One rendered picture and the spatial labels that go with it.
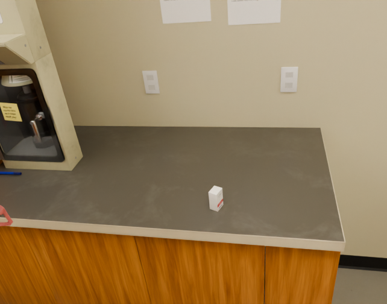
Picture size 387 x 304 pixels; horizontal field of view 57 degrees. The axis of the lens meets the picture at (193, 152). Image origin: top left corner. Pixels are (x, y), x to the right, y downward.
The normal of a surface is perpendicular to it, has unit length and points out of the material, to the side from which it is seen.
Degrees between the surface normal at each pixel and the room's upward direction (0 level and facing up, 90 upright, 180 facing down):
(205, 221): 0
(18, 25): 90
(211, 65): 90
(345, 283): 0
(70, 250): 90
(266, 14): 90
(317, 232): 0
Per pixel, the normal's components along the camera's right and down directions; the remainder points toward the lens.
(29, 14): 0.98, 0.02
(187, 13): -0.19, 0.54
